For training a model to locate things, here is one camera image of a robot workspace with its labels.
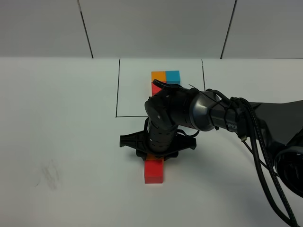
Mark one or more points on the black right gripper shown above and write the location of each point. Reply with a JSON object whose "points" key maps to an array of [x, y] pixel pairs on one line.
{"points": [[159, 143]]}

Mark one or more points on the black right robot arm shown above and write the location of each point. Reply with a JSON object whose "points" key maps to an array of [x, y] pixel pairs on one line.
{"points": [[277, 127]]}

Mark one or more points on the red template block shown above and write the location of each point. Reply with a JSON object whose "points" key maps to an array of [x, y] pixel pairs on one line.
{"points": [[155, 88]]}

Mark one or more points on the orange template block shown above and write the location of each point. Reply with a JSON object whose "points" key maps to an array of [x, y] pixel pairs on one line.
{"points": [[158, 75]]}

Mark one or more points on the blue template block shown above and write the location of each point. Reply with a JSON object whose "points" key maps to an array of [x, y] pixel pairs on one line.
{"points": [[172, 77]]}

